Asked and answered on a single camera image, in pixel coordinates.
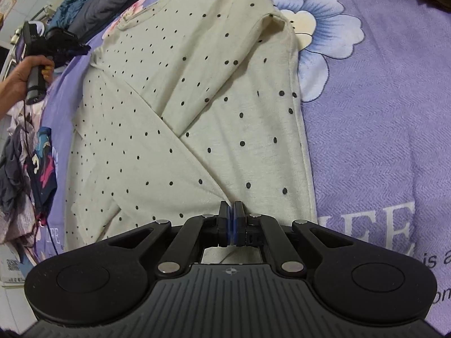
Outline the person's left hand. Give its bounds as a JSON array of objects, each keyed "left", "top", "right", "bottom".
[{"left": 3, "top": 56, "right": 56, "bottom": 100}]

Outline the white printed box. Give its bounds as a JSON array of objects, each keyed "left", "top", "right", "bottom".
[{"left": 0, "top": 243, "right": 37, "bottom": 287}]

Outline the person's left forearm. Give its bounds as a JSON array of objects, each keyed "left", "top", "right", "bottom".
[{"left": 0, "top": 84, "right": 22, "bottom": 121}]

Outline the purple floral bedsheet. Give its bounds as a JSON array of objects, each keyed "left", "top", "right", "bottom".
[{"left": 37, "top": 0, "right": 451, "bottom": 307}]

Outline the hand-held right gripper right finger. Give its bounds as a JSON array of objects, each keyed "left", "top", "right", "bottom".
[{"left": 233, "top": 201, "right": 355, "bottom": 277}]

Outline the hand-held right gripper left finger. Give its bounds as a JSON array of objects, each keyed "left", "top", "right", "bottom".
[{"left": 107, "top": 201, "right": 233, "bottom": 277}]

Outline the cream polka dot shirt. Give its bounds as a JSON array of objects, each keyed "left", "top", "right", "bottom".
[{"left": 63, "top": 0, "right": 318, "bottom": 265}]

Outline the pile of mixed clothes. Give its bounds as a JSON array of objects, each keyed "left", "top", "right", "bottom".
[{"left": 0, "top": 111, "right": 60, "bottom": 265}]

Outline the wall poster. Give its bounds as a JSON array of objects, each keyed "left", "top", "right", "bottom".
[{"left": 0, "top": 0, "right": 17, "bottom": 33}]

